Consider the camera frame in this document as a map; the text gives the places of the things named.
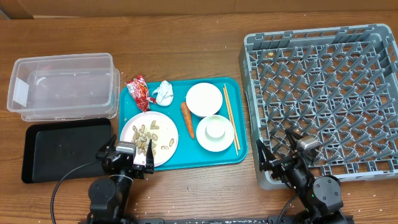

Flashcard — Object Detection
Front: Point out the wooden chopstick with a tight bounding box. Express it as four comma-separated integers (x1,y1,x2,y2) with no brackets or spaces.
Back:
223,84,241,156
223,86,239,156

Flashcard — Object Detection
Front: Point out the teal plastic tray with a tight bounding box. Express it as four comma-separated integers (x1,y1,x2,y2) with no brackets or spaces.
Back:
119,77,248,170

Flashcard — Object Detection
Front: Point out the white tissue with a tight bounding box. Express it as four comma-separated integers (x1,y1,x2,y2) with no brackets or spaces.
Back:
152,80,174,106

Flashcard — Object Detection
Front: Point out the white cup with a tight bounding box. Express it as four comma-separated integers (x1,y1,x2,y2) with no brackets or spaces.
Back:
206,121,225,139

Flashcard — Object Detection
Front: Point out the grey plastic dish rack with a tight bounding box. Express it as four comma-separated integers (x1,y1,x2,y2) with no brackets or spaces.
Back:
239,24,397,181

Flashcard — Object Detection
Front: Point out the black plastic tray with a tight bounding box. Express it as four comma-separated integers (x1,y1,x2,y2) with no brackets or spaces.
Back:
21,118,113,184

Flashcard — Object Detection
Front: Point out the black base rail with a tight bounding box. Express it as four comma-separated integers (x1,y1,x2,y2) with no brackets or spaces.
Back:
120,215,295,224

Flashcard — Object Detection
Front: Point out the pile of peanuts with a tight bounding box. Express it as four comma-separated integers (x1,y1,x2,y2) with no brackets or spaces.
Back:
131,119,177,156

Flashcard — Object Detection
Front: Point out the red snack wrapper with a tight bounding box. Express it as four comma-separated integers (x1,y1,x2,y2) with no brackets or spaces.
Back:
126,75,156,112

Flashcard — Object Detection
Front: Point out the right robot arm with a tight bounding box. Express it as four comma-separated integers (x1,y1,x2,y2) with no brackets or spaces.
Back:
256,129,353,223

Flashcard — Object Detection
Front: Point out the orange carrot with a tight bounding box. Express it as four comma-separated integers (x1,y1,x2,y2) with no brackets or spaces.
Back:
180,101,195,139

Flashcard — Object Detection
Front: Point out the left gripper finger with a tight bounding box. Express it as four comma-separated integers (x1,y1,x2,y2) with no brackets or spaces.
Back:
145,139,154,174
96,134,117,159

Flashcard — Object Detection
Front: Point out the pink-rimmed white bowl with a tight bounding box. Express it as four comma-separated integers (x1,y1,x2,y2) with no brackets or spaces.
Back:
196,114,233,152

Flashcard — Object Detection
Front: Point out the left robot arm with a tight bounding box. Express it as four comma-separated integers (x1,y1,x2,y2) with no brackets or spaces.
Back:
86,135,154,223

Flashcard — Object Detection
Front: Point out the white plate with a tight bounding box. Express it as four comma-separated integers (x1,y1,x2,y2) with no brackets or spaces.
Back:
119,111,178,167

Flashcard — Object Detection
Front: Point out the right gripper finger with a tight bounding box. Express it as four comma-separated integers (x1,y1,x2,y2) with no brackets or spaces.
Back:
256,140,276,171
285,128,303,152

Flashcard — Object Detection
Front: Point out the clear plastic bin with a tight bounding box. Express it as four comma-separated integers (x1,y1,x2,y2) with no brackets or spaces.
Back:
7,53,120,122

